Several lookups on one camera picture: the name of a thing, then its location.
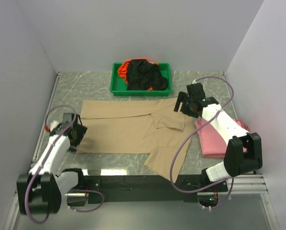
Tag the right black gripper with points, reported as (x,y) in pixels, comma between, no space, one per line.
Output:
(183,97)

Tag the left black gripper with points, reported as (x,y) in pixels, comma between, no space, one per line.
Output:
(80,131)

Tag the beige t shirt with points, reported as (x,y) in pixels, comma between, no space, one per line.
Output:
(138,127)

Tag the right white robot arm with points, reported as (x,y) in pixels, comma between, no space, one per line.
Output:
(243,149)

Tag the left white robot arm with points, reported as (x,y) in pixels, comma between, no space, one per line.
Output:
(40,191)

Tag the light pink folded t shirt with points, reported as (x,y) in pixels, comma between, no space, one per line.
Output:
(214,136)

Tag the black t shirt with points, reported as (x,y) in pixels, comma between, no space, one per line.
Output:
(158,82)

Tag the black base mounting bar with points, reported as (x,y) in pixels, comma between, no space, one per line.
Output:
(138,188)

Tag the green plastic bin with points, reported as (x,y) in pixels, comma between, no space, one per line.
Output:
(118,86)

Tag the orange t shirt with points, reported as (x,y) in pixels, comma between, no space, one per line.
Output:
(122,70)

